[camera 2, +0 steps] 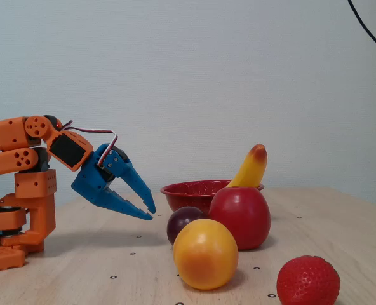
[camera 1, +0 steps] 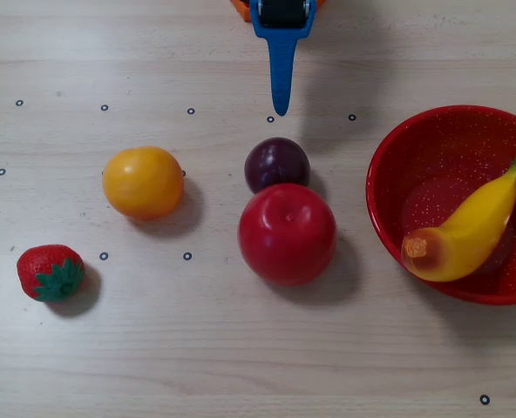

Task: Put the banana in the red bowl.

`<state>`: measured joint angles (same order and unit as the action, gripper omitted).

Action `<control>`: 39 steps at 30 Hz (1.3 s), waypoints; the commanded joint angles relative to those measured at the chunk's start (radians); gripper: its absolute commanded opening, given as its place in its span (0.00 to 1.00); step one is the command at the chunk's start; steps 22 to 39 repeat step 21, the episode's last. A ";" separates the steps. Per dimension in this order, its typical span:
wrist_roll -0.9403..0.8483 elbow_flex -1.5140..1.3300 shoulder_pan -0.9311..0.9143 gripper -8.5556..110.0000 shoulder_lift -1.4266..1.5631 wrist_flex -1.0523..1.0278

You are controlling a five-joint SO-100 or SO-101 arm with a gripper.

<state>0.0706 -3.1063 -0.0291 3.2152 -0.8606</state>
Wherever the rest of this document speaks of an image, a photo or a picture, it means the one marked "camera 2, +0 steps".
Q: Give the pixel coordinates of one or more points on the red toy strawberry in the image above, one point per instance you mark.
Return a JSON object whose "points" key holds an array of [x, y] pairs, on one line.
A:
{"points": [[307, 281]]}

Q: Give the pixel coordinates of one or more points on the orange robot base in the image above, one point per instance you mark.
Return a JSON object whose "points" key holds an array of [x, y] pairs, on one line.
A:
{"points": [[37, 209]]}

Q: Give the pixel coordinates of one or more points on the dark purple toy plum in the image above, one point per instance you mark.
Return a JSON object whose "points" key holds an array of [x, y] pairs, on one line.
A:
{"points": [[183, 219]]}

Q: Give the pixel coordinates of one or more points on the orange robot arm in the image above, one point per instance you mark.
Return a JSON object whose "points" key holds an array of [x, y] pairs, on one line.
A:
{"points": [[8, 135]]}

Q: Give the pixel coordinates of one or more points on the red speckled bowl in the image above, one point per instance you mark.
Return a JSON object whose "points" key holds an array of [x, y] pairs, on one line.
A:
{"points": [[188, 194]]}

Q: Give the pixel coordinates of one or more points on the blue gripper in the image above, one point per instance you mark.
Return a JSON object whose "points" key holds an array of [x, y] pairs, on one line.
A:
{"points": [[91, 181]]}

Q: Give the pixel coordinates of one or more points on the red toy apple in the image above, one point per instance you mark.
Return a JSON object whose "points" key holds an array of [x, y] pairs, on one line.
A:
{"points": [[240, 219]]}

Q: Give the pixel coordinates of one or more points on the orange toy fruit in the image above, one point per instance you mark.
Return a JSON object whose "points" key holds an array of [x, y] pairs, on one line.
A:
{"points": [[205, 254]]}

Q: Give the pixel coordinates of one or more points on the yellow toy banana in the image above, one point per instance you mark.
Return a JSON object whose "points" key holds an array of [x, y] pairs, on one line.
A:
{"points": [[251, 168]]}

